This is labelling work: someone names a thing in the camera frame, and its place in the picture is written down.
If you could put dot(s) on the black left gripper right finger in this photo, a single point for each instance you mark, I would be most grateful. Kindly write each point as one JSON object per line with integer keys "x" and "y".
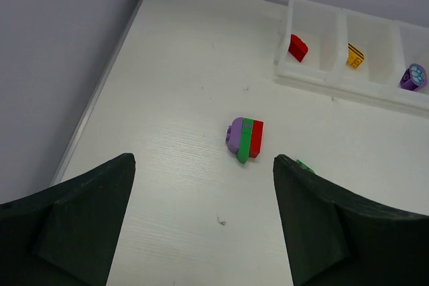
{"x": 336, "y": 237}

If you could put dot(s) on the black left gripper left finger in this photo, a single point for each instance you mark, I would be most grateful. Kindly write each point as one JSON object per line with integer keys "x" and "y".
{"x": 67, "y": 234}

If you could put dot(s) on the green curved lego brick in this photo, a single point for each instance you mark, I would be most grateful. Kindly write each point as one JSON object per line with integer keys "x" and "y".
{"x": 245, "y": 142}

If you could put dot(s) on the light purple rounded lego brick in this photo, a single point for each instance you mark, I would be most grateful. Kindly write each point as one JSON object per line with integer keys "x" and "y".
{"x": 233, "y": 136}

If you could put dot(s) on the green lego brick on table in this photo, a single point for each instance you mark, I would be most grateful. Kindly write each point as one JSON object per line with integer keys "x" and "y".
{"x": 304, "y": 166}

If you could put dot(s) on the purple flower lego brick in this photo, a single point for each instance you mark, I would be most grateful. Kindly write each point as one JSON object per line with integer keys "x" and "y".
{"x": 414, "y": 78}

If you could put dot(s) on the yellow striped lego brick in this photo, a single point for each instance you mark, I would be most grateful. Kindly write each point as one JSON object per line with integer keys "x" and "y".
{"x": 355, "y": 58}

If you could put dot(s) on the red slope lego brick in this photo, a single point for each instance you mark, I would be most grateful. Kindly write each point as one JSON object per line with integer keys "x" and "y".
{"x": 297, "y": 48}

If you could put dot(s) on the white four-compartment sorting tray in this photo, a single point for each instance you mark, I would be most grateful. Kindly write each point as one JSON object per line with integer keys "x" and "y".
{"x": 389, "y": 48}

